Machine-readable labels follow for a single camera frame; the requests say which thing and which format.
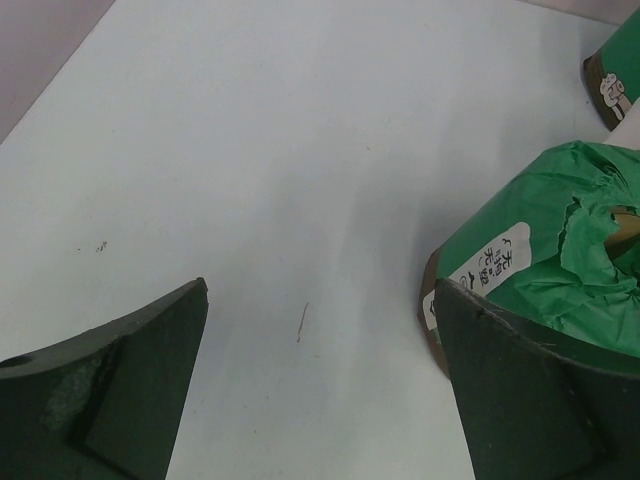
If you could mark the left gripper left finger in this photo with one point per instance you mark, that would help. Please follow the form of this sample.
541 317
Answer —
105 404

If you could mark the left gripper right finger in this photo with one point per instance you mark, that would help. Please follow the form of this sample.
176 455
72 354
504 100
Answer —
535 403

